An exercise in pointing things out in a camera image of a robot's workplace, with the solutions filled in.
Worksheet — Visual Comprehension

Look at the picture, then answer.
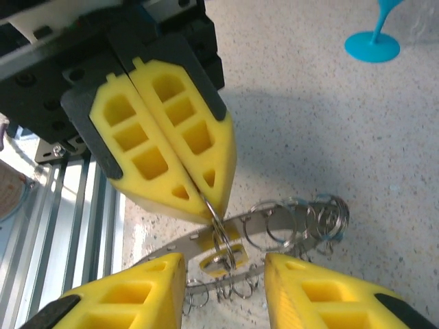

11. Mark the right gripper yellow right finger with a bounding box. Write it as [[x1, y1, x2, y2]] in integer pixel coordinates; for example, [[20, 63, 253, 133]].
[[263, 252, 437, 329]]

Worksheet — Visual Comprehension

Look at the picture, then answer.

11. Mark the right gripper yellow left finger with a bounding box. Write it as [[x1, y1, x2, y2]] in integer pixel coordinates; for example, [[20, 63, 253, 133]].
[[19, 252, 187, 329]]

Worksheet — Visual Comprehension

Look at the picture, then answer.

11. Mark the metal keyring strip with rings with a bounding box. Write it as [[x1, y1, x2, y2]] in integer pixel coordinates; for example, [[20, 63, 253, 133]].
[[137, 193, 351, 317]]

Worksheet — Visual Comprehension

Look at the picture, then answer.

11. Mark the metal key ring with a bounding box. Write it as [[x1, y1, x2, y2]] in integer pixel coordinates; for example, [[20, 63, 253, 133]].
[[198, 193, 249, 278]]

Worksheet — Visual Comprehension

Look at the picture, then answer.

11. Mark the blue plastic goblet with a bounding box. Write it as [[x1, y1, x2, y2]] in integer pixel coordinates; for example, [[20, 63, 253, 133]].
[[344, 0, 402, 64]]

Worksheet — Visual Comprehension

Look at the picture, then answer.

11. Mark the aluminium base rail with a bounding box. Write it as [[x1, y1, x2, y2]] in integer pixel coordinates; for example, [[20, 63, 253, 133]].
[[0, 150, 126, 329]]

